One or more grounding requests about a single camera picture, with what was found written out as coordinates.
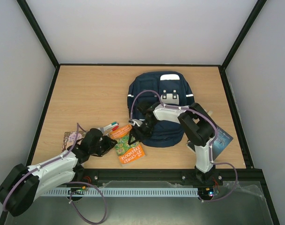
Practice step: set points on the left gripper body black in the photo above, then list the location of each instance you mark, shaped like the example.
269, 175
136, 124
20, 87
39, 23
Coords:
96, 150

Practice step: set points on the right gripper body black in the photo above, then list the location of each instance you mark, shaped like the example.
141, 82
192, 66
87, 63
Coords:
140, 131

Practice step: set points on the orange treehouse book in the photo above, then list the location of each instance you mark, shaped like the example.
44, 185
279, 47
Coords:
126, 153

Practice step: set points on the navy blue backpack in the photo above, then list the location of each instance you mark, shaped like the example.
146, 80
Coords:
171, 88

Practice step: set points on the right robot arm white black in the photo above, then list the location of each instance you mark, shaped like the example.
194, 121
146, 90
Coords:
198, 126

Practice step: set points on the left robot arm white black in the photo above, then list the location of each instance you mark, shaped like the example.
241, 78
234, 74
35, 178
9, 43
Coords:
24, 184

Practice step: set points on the purple cap marker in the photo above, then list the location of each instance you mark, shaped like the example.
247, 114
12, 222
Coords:
103, 129

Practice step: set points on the red cap marker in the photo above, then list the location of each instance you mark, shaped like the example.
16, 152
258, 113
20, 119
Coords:
113, 127

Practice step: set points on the green cap marker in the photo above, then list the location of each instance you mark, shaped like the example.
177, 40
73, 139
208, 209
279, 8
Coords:
113, 123

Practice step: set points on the purple illustrated book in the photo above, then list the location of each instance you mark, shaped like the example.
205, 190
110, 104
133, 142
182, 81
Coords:
69, 139

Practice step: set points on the dark blue fantasy book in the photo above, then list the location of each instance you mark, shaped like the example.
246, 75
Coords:
221, 142

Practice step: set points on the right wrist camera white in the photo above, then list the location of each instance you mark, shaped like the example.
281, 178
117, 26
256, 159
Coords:
136, 122

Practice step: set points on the black aluminium frame rail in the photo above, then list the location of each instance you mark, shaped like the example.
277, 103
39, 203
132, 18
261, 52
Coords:
186, 177

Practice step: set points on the light blue cable duct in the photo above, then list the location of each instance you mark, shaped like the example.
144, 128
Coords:
122, 192

